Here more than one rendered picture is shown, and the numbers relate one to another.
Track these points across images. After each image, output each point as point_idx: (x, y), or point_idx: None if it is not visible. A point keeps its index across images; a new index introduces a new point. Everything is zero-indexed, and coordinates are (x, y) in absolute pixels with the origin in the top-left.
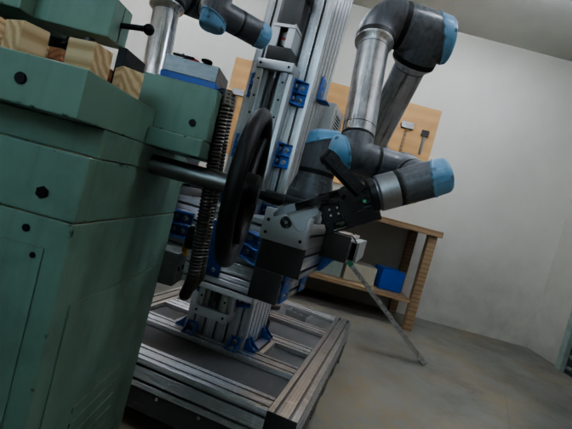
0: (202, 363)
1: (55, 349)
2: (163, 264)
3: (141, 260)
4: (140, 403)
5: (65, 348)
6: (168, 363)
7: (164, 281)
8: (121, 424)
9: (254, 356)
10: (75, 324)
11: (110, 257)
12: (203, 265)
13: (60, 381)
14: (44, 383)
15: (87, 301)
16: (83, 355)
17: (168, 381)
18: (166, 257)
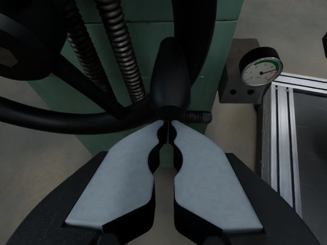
0: (318, 178)
1: (50, 95)
2: (222, 78)
3: (152, 67)
4: (258, 154)
5: (60, 97)
6: (281, 152)
7: (219, 95)
8: (254, 152)
9: None
10: (58, 88)
11: (71, 56)
12: None
13: (72, 110)
14: (56, 106)
15: (61, 79)
16: (92, 106)
17: (266, 161)
18: (224, 73)
